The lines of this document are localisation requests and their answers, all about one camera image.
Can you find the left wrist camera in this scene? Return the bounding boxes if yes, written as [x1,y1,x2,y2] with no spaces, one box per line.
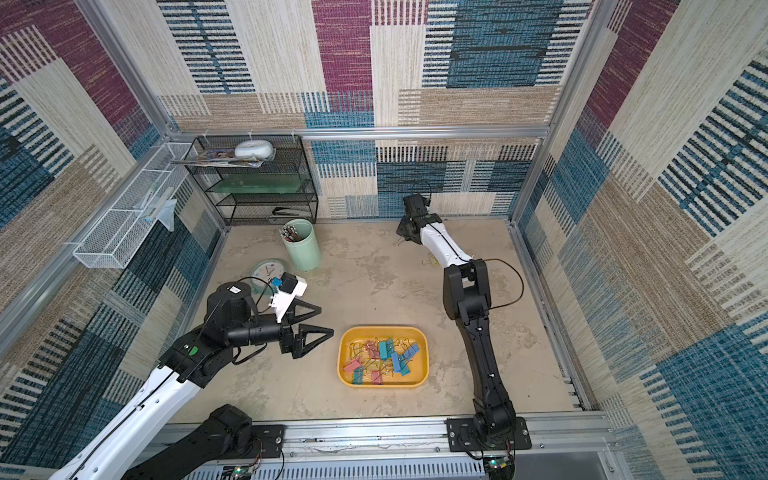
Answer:
[269,272,307,324]

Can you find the blue binder clip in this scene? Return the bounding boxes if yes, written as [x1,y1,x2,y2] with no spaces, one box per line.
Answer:
[400,342,420,362]

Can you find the white oval device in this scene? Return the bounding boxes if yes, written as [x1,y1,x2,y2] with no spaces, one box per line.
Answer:
[235,140,275,161]

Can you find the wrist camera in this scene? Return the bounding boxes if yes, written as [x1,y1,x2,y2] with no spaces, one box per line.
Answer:
[269,272,307,324]
[403,180,433,227]

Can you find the teal binder clip carried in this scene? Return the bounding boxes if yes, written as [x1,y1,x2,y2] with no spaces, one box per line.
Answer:
[379,339,396,361]

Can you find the green round clock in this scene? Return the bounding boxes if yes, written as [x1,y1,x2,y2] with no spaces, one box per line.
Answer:
[249,258,287,295]

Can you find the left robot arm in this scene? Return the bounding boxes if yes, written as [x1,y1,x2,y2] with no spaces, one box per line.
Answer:
[52,274,334,479]

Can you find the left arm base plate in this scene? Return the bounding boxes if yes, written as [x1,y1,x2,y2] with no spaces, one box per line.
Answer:
[196,424,287,462]

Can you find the green pen cup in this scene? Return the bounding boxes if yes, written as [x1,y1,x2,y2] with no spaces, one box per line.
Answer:
[280,219,322,271]

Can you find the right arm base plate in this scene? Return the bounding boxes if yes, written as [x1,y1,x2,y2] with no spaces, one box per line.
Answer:
[444,416,532,453]

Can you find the teal binder clip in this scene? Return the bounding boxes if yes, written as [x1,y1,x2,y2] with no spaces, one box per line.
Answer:
[352,367,365,385]

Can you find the yellow storage tray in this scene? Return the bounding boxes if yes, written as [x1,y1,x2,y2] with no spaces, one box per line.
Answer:
[336,325,430,389]

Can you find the white wire wall basket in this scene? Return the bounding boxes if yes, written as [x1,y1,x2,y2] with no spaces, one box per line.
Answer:
[73,142,189,269]

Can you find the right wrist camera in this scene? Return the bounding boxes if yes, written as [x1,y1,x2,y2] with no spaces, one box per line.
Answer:
[403,180,433,227]

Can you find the black wire shelf rack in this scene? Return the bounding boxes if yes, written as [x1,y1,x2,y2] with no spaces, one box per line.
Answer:
[182,134,319,226]

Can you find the magazines on shelf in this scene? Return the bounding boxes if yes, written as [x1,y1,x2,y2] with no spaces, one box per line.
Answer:
[171,149,270,168]

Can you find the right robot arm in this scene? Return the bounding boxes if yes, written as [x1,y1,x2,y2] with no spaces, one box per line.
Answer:
[397,214,517,447]

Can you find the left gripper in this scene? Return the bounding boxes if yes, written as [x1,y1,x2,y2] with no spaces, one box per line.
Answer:
[225,298,332,359]

